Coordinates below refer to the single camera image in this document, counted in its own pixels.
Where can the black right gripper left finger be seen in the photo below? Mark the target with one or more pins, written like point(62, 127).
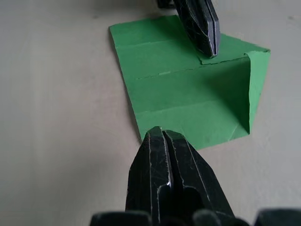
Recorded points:
point(148, 169)

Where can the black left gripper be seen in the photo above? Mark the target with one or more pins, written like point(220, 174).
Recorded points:
point(164, 3)

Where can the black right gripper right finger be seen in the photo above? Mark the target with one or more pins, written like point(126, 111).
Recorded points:
point(195, 179)

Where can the green paper sheet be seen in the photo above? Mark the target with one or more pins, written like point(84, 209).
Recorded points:
point(164, 94)

